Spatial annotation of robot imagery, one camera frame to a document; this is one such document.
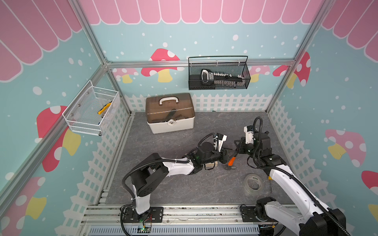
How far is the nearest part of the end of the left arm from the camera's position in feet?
2.28

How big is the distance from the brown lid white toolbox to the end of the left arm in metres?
0.36

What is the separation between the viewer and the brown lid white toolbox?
961 millimetres
